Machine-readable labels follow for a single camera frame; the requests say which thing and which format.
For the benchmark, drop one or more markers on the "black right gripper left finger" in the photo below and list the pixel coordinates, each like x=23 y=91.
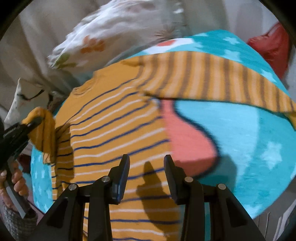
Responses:
x=64 y=220

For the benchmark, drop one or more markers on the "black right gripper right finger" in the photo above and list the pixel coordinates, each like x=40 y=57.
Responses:
x=228 y=218

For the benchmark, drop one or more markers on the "yellow striped knit sweater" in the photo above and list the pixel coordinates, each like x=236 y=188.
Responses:
x=120 y=129

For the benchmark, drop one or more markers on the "checkered left sleeve forearm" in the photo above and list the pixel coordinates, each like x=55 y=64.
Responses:
x=19 y=228

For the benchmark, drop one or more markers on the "person's left hand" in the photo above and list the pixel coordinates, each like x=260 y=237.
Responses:
x=19 y=185

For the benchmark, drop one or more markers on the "white eyelash print pillow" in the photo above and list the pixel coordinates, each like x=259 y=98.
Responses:
x=29 y=96

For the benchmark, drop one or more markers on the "turquoise cartoon plush blanket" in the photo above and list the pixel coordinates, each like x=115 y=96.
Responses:
x=238 y=143

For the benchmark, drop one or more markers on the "white leaf print pillow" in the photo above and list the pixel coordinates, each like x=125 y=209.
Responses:
x=118 y=28

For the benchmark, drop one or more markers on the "red cushion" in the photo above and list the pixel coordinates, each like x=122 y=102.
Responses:
x=274 y=46

